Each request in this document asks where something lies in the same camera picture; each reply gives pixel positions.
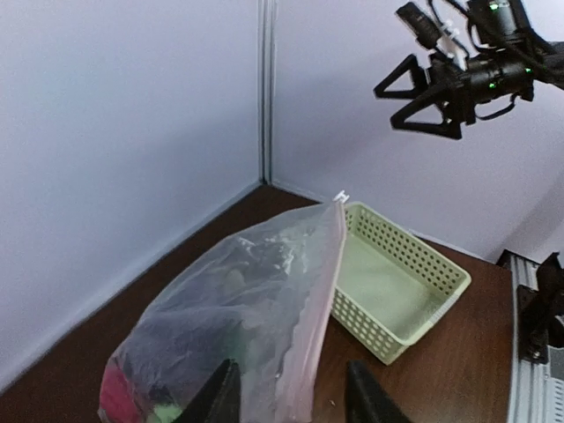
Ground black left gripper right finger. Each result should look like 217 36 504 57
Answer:
345 360 412 423

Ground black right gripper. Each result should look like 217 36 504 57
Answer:
374 55 534 140

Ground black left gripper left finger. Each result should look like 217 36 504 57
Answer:
174 359 241 423

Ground red toy apple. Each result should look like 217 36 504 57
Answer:
100 365 140 422

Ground clear zip top bag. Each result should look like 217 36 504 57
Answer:
98 194 346 422

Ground dark green toy vegetable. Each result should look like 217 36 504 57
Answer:
150 404 182 423

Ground purple toy eggplant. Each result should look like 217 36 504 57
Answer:
117 293 245 404

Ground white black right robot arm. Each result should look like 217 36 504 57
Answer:
374 1 563 140

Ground pale green perforated basket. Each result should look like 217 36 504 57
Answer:
331 202 471 366

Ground black right camera cable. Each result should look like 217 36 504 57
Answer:
425 0 490 49

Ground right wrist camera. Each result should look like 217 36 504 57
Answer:
396 1 470 71

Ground front aluminium rail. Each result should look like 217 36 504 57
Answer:
497 250 563 422

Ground back right aluminium post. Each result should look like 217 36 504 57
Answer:
258 0 278 186

